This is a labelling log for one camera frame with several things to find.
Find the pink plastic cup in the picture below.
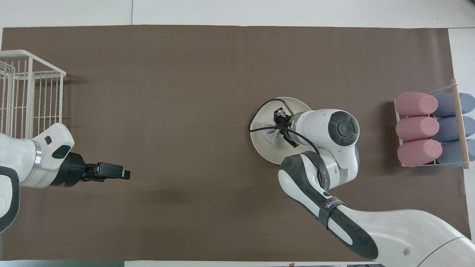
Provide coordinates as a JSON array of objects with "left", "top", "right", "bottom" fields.
[
  {"left": 396, "top": 116, "right": 440, "bottom": 142},
  {"left": 394, "top": 92, "right": 438, "bottom": 116},
  {"left": 397, "top": 139, "right": 443, "bottom": 168}
]

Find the brown paper table mat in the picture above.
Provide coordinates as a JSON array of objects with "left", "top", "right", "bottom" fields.
[{"left": 0, "top": 25, "right": 471, "bottom": 262}]

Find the silver foil bag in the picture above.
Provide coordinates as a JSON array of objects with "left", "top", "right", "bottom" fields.
[{"left": 261, "top": 122, "right": 282, "bottom": 144}]

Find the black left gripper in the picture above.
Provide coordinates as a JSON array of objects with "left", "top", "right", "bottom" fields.
[{"left": 50, "top": 153, "right": 131, "bottom": 187}]

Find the white wire dish rack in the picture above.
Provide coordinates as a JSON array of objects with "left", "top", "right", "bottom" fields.
[{"left": 0, "top": 50, "right": 66, "bottom": 139}]

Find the cream round plate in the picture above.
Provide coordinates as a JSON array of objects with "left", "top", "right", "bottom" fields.
[{"left": 250, "top": 97, "right": 314, "bottom": 166}]

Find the rack of pink blue cylinders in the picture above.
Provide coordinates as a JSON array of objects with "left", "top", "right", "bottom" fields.
[{"left": 394, "top": 79, "right": 472, "bottom": 170}]

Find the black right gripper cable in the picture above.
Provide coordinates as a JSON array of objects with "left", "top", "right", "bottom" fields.
[{"left": 248, "top": 99, "right": 325, "bottom": 160}]

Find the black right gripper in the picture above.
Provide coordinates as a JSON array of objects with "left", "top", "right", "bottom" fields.
[{"left": 273, "top": 108, "right": 300, "bottom": 148}]

